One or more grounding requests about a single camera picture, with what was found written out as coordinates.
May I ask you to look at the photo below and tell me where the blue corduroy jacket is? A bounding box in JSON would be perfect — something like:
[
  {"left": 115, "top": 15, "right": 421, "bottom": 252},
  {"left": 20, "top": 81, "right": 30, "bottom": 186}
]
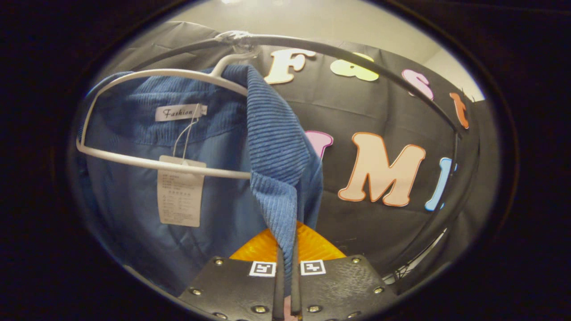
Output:
[{"left": 76, "top": 65, "right": 324, "bottom": 297}]

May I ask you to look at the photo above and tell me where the black backdrop cloth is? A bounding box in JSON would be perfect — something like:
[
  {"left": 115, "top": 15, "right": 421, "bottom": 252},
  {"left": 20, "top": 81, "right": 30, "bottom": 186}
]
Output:
[{"left": 96, "top": 20, "right": 500, "bottom": 295}]

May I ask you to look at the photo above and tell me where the white plastic clothes hanger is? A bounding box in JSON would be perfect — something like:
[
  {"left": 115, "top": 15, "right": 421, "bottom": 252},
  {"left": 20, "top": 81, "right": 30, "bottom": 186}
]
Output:
[{"left": 76, "top": 48, "right": 261, "bottom": 180}]

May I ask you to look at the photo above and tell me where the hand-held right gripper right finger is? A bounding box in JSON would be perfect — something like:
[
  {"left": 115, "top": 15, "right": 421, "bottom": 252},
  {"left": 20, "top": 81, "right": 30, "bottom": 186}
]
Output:
[{"left": 291, "top": 221, "right": 398, "bottom": 321}]

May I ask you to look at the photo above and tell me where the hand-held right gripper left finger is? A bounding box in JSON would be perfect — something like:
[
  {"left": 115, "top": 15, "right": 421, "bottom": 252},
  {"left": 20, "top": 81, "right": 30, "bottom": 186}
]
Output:
[{"left": 178, "top": 228, "right": 286, "bottom": 321}]

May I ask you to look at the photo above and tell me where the black clothes rack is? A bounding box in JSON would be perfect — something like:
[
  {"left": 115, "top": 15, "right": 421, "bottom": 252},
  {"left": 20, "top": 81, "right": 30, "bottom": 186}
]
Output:
[{"left": 129, "top": 30, "right": 481, "bottom": 286}]

